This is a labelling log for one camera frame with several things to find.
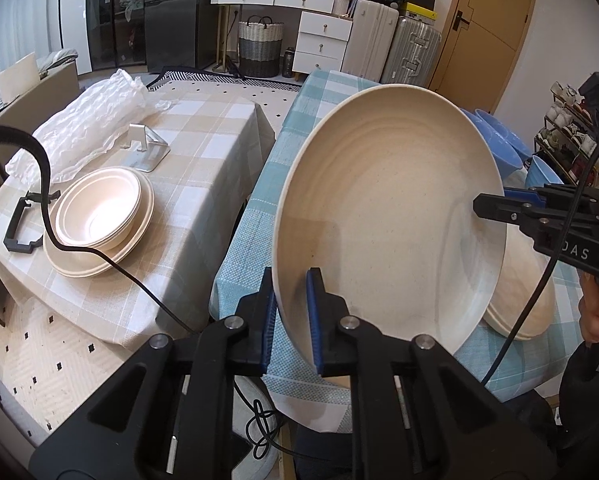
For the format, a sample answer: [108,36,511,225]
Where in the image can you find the yellow and black shoe box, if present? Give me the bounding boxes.
[402,0,437,17]

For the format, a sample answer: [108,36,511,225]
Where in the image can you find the thin black cable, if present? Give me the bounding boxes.
[482,120,599,386]

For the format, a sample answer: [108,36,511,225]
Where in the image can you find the beige checked tablecloth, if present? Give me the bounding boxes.
[0,77,275,356]

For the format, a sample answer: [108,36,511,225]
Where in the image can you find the silver metal phone stand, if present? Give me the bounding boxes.
[122,123,171,173]

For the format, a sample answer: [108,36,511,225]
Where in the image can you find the wooden door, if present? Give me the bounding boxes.
[429,0,539,116]

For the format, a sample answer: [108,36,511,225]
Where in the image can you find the woven laundry basket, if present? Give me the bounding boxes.
[238,15,285,78]

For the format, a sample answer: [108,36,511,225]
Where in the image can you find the dark grey fridge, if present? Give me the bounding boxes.
[144,0,230,72]

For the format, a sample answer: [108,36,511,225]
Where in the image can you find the silver suitcase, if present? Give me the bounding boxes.
[381,15,443,88]

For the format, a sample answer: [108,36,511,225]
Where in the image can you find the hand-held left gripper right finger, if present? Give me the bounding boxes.
[307,267,561,480]

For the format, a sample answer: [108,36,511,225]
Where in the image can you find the white suitcase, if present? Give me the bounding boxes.
[340,0,399,83]

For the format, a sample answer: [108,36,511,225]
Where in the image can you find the person's right forearm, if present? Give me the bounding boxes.
[559,340,599,461]

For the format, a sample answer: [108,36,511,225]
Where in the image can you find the clear bubble wrap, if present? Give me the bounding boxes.
[4,69,180,183]

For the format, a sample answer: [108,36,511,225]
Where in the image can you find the white drawer cabinet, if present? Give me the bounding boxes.
[294,11,353,81]

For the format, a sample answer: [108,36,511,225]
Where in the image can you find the light blue ribbed bowl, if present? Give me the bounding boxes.
[524,155,565,191]

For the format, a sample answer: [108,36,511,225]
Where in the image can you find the dark glass cabinet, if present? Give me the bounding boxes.
[86,0,147,68]

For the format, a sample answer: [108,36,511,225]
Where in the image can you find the stacked cream side plates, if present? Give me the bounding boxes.
[43,172,155,278]

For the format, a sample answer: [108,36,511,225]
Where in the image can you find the black plastic handle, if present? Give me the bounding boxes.
[3,190,62,253]

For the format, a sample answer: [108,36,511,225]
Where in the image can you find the beige sofa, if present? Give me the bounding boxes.
[0,50,80,176]

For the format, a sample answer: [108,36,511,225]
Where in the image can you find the shoe rack with shoes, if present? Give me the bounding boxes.
[537,82,599,186]

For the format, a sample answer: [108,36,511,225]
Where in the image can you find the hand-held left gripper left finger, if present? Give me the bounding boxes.
[28,266,280,480]

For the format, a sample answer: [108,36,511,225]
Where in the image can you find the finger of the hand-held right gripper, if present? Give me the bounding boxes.
[504,186,599,206]
[473,193,550,233]

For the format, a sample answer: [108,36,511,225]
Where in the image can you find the nested cream bowls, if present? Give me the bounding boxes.
[54,167,142,251]

